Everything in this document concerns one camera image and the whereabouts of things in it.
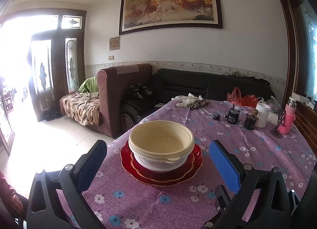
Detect black sandals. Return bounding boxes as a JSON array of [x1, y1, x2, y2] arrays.
[[128, 84, 152, 100]]

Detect wooden glass door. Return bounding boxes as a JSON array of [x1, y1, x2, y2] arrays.
[[28, 8, 87, 122]]

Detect black sofa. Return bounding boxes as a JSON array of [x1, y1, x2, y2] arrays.
[[120, 68, 276, 131]]

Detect purple floral tablecloth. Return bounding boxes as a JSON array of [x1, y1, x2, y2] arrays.
[[56, 99, 317, 229]]

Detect green cloth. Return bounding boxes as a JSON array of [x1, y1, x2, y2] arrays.
[[78, 76, 99, 94]]

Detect black shoes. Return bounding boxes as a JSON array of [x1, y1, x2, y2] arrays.
[[45, 111, 63, 121]]

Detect framed horse painting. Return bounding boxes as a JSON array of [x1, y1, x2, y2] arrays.
[[118, 0, 223, 36]]

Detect white box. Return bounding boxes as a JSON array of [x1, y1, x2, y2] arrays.
[[268, 112, 282, 125]]

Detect leopard print pouch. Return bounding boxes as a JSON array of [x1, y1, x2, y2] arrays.
[[186, 99, 209, 111]]

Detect clear plastic bag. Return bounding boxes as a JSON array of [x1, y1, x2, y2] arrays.
[[266, 95, 282, 115]]

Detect white foam bowl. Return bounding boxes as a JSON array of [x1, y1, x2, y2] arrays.
[[131, 152, 192, 167], [137, 160, 189, 172]]

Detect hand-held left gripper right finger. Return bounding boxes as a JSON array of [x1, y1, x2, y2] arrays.
[[203, 140, 301, 229]]

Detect black jar with cork lid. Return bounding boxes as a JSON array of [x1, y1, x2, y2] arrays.
[[243, 109, 259, 131]]

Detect white gloves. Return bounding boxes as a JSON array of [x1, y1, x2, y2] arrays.
[[172, 93, 204, 107]]

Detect brown sofa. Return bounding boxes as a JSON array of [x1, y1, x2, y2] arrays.
[[60, 64, 153, 138]]

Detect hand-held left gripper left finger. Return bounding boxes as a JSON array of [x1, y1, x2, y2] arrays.
[[26, 140, 108, 229]]

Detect bottle in pink knit sleeve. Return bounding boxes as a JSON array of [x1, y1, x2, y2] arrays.
[[278, 96, 297, 135]]

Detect patterned sofa blanket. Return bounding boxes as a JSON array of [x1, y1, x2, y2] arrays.
[[60, 92, 101, 127]]

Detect cream plastic bowl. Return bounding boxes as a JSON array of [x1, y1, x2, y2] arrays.
[[128, 120, 195, 164]]

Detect black phone stand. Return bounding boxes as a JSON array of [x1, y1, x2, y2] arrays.
[[273, 109, 287, 138]]

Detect red plastic bag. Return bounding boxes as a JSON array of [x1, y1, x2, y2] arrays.
[[226, 87, 259, 108]]

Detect wall plaque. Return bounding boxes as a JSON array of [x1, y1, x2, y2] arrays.
[[109, 36, 121, 51]]

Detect red gold-rimmed plate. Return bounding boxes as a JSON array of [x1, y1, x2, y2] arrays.
[[130, 145, 197, 183], [120, 142, 203, 186]]

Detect white plastic jar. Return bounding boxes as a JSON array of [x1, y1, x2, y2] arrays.
[[255, 102, 271, 128]]

